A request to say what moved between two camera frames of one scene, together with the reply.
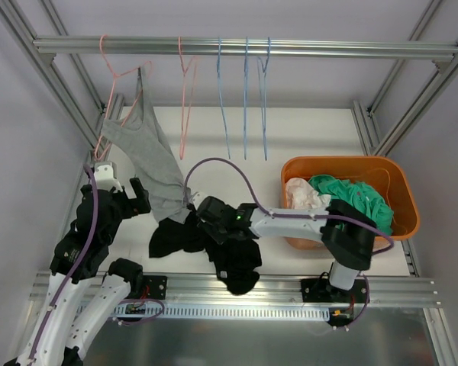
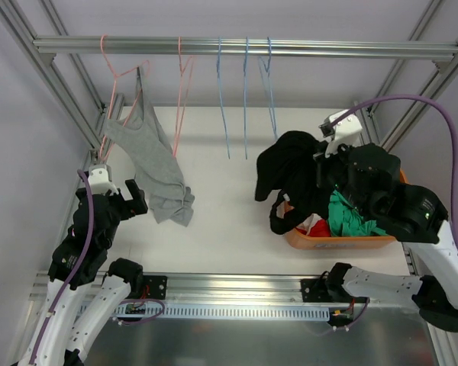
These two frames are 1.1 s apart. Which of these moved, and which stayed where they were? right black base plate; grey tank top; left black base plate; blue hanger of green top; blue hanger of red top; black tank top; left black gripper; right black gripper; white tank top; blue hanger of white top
Moved: white tank top; black tank top; blue hanger of red top; right black gripper
Stayed: right black base plate; blue hanger of white top; grey tank top; blue hanger of green top; left black gripper; left black base plate
